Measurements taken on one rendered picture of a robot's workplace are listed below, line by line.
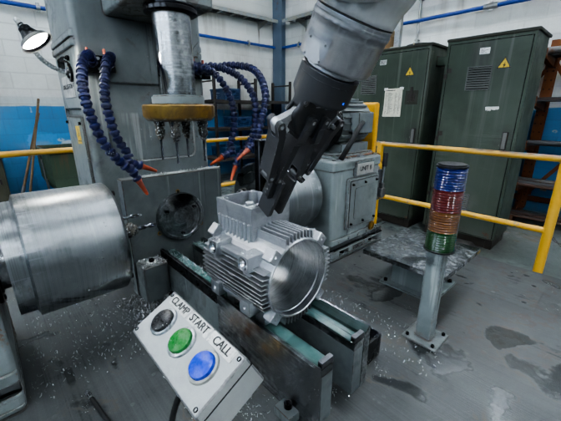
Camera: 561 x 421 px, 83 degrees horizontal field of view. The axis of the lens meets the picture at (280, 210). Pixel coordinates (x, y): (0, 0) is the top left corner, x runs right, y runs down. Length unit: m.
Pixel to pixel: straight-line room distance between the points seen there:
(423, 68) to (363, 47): 3.47
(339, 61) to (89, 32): 0.79
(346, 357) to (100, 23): 0.99
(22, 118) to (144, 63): 4.86
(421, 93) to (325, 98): 3.44
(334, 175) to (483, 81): 2.70
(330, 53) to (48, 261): 0.58
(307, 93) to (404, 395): 0.58
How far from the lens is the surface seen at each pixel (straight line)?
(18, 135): 5.88
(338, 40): 0.38
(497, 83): 3.59
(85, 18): 1.06
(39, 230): 0.72
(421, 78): 3.84
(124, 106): 1.06
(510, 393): 0.84
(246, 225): 0.62
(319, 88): 0.39
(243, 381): 0.37
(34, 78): 5.91
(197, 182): 1.02
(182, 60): 0.88
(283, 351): 0.61
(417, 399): 0.75
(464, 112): 3.66
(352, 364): 0.67
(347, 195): 1.14
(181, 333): 0.41
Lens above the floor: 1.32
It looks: 17 degrees down
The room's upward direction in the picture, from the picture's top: straight up
